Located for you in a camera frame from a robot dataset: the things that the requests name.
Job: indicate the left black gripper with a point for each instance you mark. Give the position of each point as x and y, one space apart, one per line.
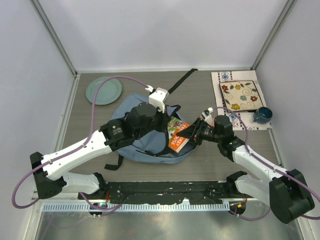
165 120

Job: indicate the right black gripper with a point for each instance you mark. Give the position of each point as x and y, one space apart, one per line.
194 132

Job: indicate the light blue backpack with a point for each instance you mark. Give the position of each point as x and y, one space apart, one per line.
154 147

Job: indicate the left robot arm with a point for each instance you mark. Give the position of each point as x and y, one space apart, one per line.
52 172

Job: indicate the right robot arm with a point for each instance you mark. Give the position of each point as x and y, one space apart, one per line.
284 191

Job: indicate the teal round plate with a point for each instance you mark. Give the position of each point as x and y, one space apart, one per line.
107 94

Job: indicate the patterned white placemat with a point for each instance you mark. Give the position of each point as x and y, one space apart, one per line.
239 120

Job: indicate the floral square plate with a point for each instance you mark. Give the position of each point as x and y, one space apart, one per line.
241 96

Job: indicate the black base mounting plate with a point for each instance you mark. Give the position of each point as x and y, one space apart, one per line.
167 192

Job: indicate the dark blue mug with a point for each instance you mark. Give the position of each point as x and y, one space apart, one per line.
262 115

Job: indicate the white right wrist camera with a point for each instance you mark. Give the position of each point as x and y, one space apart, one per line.
206 115

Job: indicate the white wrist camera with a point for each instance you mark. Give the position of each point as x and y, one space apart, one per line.
157 97
206 115

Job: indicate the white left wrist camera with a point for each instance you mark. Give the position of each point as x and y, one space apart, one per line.
157 97

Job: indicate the slotted cable duct rail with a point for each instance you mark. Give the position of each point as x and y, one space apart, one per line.
182 207

